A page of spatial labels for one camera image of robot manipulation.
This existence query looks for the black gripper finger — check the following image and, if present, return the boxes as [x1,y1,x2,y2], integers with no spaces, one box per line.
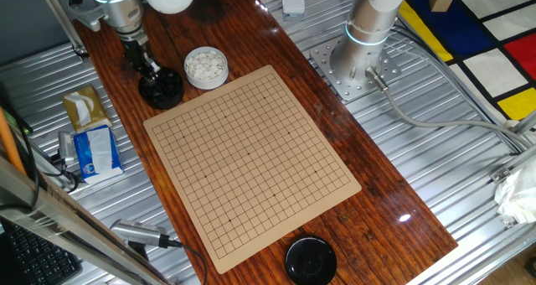
[147,59,167,87]
[137,68,155,89]

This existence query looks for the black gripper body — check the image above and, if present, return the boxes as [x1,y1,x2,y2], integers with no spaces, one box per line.
[120,34,155,73]

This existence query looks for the beige go board mat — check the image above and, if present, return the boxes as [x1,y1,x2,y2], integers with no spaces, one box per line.
[142,64,363,275]

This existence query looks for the heap of black go stones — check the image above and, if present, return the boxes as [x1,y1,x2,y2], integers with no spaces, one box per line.
[144,70,182,100]

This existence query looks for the black round stone bowl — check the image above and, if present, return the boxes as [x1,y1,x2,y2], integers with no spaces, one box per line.
[137,66,185,111]

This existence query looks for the heap of white go stones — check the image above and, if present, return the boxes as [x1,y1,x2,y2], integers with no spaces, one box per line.
[186,49,226,80]

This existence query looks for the white round stone bowl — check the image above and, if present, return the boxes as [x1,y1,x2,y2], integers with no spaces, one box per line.
[183,45,229,91]

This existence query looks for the gold tissue pack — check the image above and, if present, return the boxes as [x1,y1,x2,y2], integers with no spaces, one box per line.
[61,84,113,133]

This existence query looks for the thin aluminium pole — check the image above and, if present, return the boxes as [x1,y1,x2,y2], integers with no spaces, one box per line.
[35,0,90,62]

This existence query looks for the blue tissue pack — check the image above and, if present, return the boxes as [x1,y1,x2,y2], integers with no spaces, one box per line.
[73,124,126,185]

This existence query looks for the small silver device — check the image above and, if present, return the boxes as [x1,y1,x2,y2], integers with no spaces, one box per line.
[57,131,77,165]

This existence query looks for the orange pole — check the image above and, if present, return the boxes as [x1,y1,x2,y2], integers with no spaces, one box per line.
[0,106,27,175]

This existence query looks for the black computer keyboard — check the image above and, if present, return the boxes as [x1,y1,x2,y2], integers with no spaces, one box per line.
[3,221,84,285]

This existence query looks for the black round bowl lid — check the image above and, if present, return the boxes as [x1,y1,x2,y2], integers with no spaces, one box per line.
[284,233,338,285]

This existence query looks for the small wooden cube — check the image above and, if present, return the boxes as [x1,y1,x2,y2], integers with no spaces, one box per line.
[428,0,454,13]

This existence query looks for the colourful checked cloth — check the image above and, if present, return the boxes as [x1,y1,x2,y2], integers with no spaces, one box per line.
[397,0,536,122]

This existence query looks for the white crumpled cloth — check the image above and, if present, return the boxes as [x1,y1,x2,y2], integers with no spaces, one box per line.
[493,167,536,225]

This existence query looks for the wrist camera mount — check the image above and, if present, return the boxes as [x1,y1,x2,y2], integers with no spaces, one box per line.
[64,2,105,33]

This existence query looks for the silver ribbed camera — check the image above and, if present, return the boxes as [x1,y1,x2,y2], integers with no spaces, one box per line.
[109,218,171,249]

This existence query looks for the aluminium frame bar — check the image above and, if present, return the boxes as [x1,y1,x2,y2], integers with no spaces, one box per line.
[0,154,173,285]

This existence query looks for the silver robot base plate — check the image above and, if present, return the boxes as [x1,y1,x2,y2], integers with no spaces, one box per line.
[308,35,403,102]

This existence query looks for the black camera cable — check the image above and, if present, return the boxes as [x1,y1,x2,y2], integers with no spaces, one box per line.
[167,238,209,285]

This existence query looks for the thick grey base cable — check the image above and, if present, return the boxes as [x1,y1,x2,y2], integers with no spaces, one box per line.
[364,66,533,150]

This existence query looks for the grey floor cable bundle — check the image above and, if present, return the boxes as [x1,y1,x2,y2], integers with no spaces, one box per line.
[389,24,536,152]

